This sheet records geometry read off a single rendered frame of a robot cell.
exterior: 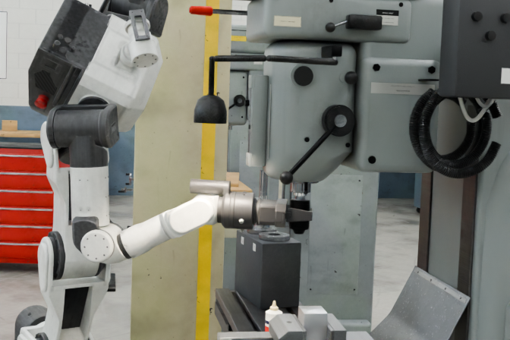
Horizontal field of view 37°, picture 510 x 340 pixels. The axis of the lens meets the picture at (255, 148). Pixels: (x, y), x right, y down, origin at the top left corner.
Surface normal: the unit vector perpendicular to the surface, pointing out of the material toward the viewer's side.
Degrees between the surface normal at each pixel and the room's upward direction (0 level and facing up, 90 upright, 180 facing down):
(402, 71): 90
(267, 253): 90
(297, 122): 90
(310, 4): 90
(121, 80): 58
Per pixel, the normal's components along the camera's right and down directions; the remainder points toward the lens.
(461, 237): -0.98, -0.02
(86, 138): -0.05, 0.06
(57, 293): 0.52, 0.21
